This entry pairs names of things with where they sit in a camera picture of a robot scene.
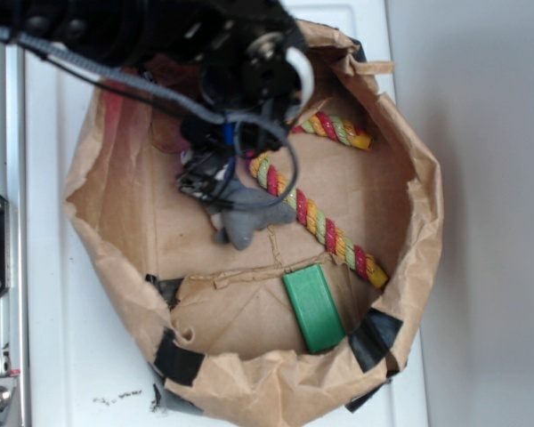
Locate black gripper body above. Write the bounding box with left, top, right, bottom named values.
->
left=139, top=1, right=313, bottom=149

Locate gray plush animal toy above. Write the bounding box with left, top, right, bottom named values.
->
left=206, top=178, right=295, bottom=251

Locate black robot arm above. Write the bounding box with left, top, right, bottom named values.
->
left=0, top=1, right=314, bottom=151

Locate green rectangular block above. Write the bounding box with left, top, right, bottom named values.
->
left=283, top=264, right=346, bottom=354

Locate brown paper bag container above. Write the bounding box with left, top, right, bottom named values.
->
left=64, top=21, right=444, bottom=426

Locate white plastic tray lid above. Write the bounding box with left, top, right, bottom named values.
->
left=25, top=1, right=430, bottom=426

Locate gray braided cable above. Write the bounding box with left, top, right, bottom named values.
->
left=0, top=24, right=226, bottom=126

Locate multicolour twisted rope toy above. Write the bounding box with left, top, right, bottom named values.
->
left=247, top=111, right=389, bottom=289

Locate aluminium extrusion rail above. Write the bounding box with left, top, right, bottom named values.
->
left=0, top=44, right=31, bottom=426

